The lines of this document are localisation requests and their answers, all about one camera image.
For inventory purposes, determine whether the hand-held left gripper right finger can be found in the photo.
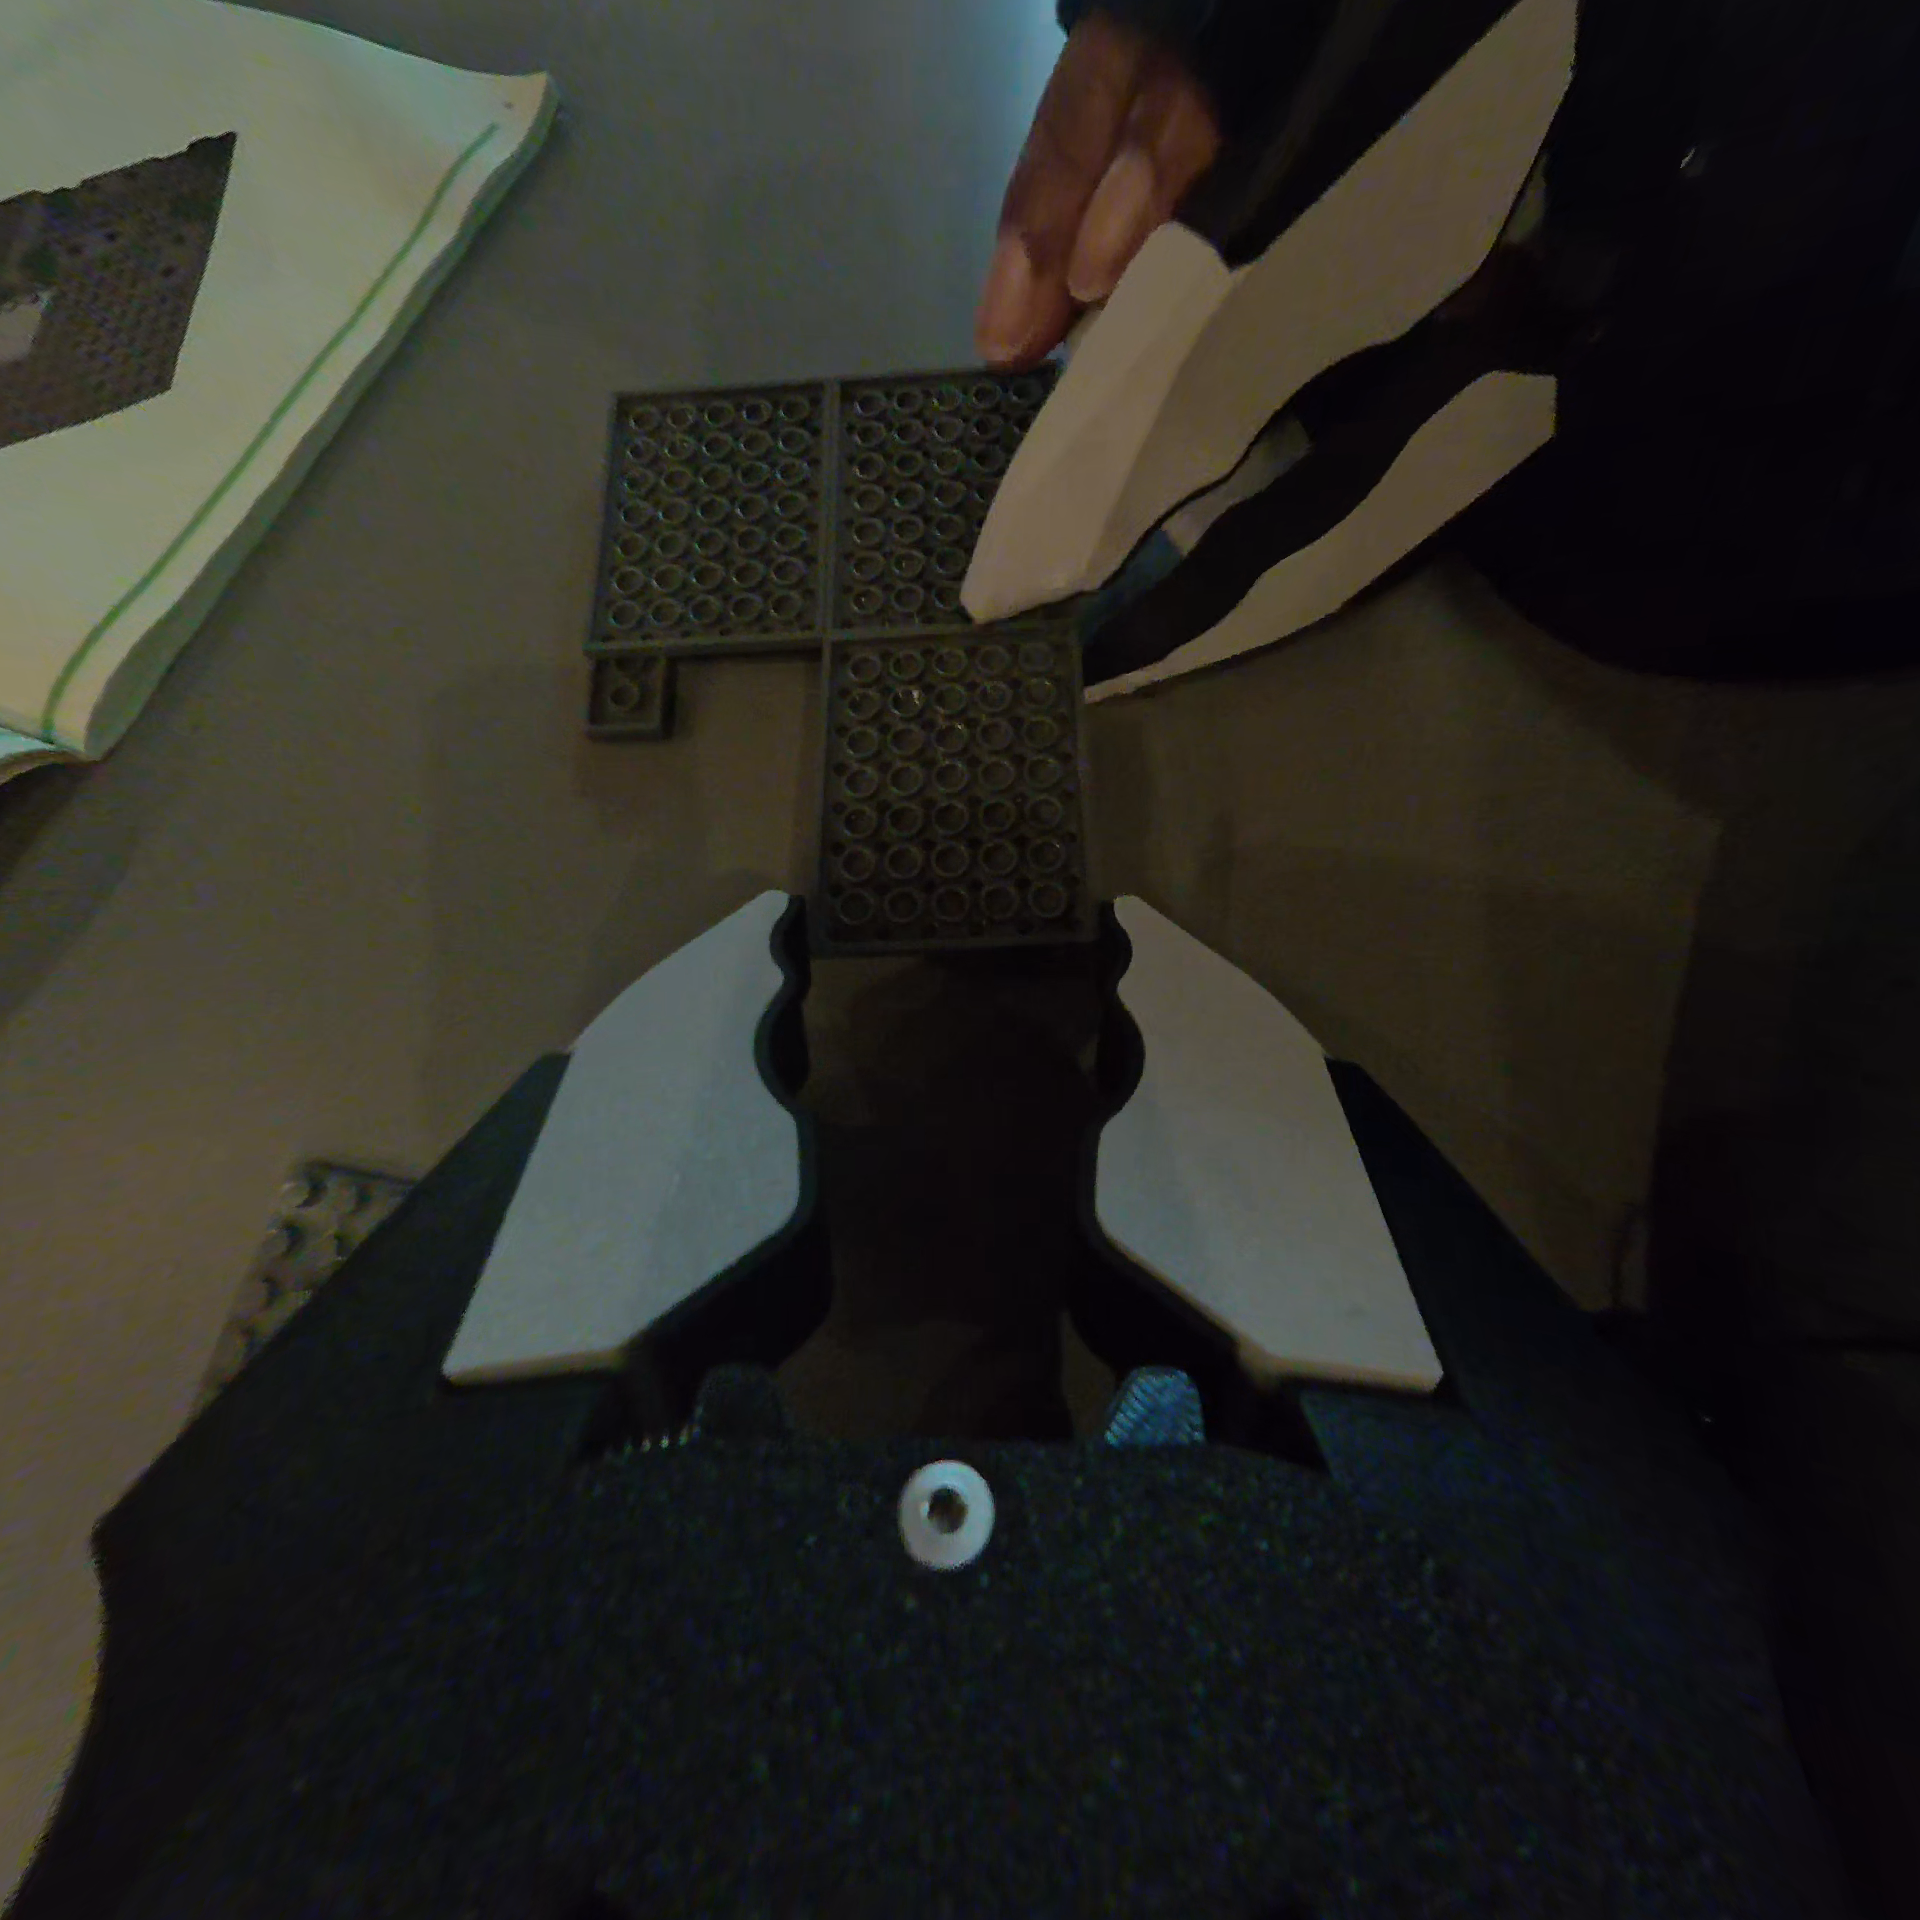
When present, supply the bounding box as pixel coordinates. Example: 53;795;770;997
1068;895;1445;1395

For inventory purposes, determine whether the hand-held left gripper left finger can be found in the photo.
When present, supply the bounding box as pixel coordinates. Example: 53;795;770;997
440;892;826;1384

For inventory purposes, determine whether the grey studded toy plate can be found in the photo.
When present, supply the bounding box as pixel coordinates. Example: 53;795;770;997
201;1155;418;1404

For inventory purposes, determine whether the instruction booklet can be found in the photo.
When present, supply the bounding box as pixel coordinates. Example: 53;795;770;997
0;0;559;781

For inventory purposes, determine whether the grey toy brick plate assembly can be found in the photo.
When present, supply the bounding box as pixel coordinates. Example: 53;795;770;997
584;363;1103;959

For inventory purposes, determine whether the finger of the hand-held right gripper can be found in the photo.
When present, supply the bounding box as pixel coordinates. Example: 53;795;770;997
1079;368;1561;703
959;0;1578;625

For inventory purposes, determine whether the person's right hand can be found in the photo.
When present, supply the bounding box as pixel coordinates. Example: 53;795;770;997
976;0;1228;368

